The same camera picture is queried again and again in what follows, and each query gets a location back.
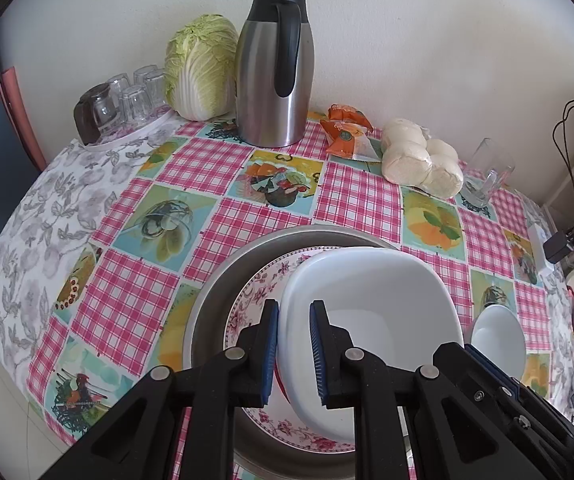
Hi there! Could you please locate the pale blue bowl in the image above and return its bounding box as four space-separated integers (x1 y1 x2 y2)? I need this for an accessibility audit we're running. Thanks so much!
468 304 526 379

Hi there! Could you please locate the small white square bowl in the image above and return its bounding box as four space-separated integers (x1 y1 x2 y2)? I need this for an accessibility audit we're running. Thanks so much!
277 247 464 443

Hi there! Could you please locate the stainless steel round pan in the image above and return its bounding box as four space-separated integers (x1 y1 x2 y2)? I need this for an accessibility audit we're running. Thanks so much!
183 224 391 479

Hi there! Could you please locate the floral round plate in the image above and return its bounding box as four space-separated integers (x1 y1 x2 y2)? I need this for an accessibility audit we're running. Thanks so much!
223 246 354 455

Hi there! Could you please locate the white power strip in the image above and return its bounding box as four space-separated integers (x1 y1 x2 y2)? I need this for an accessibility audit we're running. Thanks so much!
528 223 555 278

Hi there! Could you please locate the black power adapter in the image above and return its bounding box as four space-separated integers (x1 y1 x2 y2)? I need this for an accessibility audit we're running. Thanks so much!
543 231 574 264

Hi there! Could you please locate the checkered pink tablecloth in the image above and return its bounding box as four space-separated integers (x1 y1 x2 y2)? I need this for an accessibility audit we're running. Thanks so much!
0 114 574 444

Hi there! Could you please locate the glass mug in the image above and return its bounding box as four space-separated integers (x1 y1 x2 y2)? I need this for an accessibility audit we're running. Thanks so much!
460 138 516 207

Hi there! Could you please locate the bag of steamed buns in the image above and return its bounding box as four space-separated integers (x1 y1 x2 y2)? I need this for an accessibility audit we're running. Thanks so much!
381 118 464 200

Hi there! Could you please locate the orange snack packet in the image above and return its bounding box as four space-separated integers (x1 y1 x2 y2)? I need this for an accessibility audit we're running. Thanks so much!
319 104 380 162

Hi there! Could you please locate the tray of drinking glasses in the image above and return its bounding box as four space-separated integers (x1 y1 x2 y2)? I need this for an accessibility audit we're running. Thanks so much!
92 64 171 146

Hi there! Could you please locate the stainless steel thermos jug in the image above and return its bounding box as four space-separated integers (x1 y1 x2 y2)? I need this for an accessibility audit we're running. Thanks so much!
236 0 315 148

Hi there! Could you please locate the napa cabbage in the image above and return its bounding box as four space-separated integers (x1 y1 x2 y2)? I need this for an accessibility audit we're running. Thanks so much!
165 14 238 122

